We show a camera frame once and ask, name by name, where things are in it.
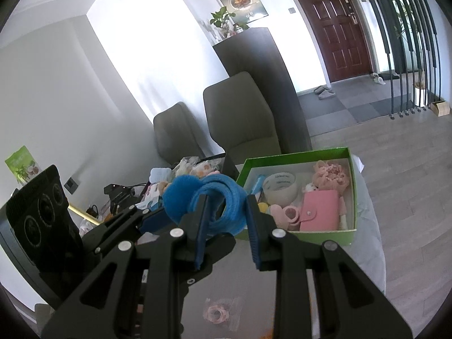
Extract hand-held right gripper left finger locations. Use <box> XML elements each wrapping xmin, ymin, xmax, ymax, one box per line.
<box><xmin>40</xmin><ymin>194</ymin><xmax>210</xmax><ymax>339</ymax></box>

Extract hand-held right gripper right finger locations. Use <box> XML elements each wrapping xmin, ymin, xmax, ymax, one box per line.
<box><xmin>246</xmin><ymin>194</ymin><xmax>414</xmax><ymax>339</ymax></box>

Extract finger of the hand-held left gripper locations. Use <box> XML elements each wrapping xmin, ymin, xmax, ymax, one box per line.
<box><xmin>83</xmin><ymin>207</ymin><xmax>173</xmax><ymax>255</ymax></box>
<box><xmin>180</xmin><ymin>234</ymin><xmax>236</xmax><ymax>292</ymax></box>

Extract green cardboard box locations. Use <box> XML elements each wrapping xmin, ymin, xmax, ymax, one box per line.
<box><xmin>234</xmin><ymin>146</ymin><xmax>358</xmax><ymax>246</ymax></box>

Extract pink snap wallet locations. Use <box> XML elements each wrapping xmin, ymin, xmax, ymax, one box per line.
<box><xmin>299</xmin><ymin>190</ymin><xmax>342</xmax><ymax>232</ymax></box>

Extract grey cloth-covered desktop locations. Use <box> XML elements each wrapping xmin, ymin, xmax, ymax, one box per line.
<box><xmin>177</xmin><ymin>155</ymin><xmax>388</xmax><ymax>339</ymax></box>

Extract black spare gripper device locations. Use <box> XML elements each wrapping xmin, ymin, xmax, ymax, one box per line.
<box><xmin>104</xmin><ymin>183</ymin><xmax>142</xmax><ymax>203</ymax></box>

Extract pale blue folded towel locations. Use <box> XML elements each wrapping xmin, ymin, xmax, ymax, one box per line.
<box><xmin>150</xmin><ymin>167</ymin><xmax>174</xmax><ymax>184</ymax></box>

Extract clear tape roll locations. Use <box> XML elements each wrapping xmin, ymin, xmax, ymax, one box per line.
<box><xmin>262</xmin><ymin>172</ymin><xmax>298</xmax><ymax>206</ymax></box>

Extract pink patterned tape in plastic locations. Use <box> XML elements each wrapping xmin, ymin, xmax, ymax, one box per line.
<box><xmin>203</xmin><ymin>296</ymin><xmax>245</xmax><ymax>326</ymax></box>

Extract pile of packets and toys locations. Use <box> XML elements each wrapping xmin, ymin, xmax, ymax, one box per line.
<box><xmin>141</xmin><ymin>155</ymin><xmax>227</xmax><ymax>216</ymax></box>

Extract black storage box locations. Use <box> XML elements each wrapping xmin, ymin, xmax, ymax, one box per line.
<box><xmin>139</xmin><ymin>152</ymin><xmax>241</xmax><ymax>220</ymax></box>

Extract grey upholstered chair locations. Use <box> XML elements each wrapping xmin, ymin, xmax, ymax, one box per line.
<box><xmin>203</xmin><ymin>71</ymin><xmax>282</xmax><ymax>165</ymax></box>
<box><xmin>153</xmin><ymin>102</ymin><xmax>206</xmax><ymax>169</ymax></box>

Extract dark grey cabinet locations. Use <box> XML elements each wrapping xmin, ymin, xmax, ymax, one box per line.
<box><xmin>212</xmin><ymin>27</ymin><xmax>313</xmax><ymax>153</ymax></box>

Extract grey house slippers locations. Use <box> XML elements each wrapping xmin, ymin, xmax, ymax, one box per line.
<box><xmin>314</xmin><ymin>85</ymin><xmax>336</xmax><ymax>100</ymax></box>

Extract green potted plant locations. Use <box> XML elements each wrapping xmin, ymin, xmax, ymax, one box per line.
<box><xmin>210</xmin><ymin>6</ymin><xmax>250</xmax><ymax>40</ymax></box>

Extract white plant pot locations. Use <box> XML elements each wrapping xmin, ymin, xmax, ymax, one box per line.
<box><xmin>413</xmin><ymin>81</ymin><xmax>428</xmax><ymax>107</ymax></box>

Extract dark red entrance door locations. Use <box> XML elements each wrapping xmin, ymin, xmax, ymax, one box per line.
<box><xmin>282</xmin><ymin>0</ymin><xmax>374</xmax><ymax>84</ymax></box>

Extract black slat room divider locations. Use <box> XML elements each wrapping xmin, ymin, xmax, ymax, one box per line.
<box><xmin>353</xmin><ymin>0</ymin><xmax>446</xmax><ymax>120</ymax></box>

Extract green wall leaflet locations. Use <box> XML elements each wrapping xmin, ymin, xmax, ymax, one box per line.
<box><xmin>5</xmin><ymin>145</ymin><xmax>42</xmax><ymax>185</ymax></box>

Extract framed wall picture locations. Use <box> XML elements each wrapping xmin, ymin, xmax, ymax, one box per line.
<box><xmin>218</xmin><ymin>0</ymin><xmax>269</xmax><ymax>20</ymax></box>

